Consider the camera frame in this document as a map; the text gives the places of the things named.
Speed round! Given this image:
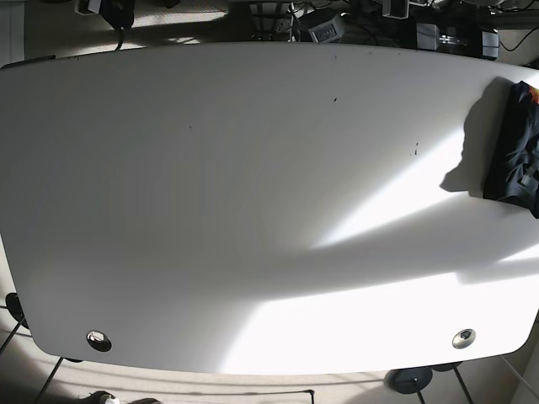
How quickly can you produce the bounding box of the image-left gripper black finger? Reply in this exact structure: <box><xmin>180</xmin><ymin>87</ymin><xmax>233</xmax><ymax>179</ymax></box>
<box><xmin>100</xmin><ymin>0</ymin><xmax>135</xmax><ymax>29</ymax></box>

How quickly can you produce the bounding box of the black T-shirt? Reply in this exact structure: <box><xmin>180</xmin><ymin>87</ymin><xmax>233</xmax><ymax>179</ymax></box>
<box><xmin>483</xmin><ymin>82</ymin><xmax>538</xmax><ymax>218</ymax></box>

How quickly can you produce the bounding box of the black power box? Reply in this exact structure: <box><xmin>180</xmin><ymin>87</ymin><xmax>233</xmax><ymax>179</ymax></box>
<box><xmin>299</xmin><ymin>8</ymin><xmax>345</xmax><ymax>44</ymax></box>

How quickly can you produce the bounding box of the left silver table grommet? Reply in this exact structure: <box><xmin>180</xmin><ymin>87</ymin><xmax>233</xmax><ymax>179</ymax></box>
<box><xmin>86</xmin><ymin>330</ymin><xmax>112</xmax><ymax>353</ymax></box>

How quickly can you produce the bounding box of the silver table grommet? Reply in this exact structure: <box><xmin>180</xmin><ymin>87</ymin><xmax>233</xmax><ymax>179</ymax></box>
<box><xmin>86</xmin><ymin>330</ymin><xmax>112</xmax><ymax>353</ymax></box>
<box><xmin>451</xmin><ymin>328</ymin><xmax>476</xmax><ymax>349</ymax></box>

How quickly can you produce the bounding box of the round black stand base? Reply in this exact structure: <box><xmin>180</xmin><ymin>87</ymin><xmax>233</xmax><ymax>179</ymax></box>
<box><xmin>384</xmin><ymin>367</ymin><xmax>433</xmax><ymax>395</ymax></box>

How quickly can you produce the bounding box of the right silver table grommet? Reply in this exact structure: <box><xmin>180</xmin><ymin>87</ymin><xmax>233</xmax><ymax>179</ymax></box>
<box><xmin>451</xmin><ymin>328</ymin><xmax>476</xmax><ymax>349</ymax></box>

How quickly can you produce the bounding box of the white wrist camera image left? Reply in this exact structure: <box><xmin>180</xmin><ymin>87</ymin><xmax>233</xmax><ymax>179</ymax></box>
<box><xmin>75</xmin><ymin>0</ymin><xmax>102</xmax><ymax>15</ymax></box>

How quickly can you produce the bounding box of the grey wrist camera image right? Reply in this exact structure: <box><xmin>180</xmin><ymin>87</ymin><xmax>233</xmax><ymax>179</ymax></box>
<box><xmin>382</xmin><ymin>0</ymin><xmax>409</xmax><ymax>19</ymax></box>

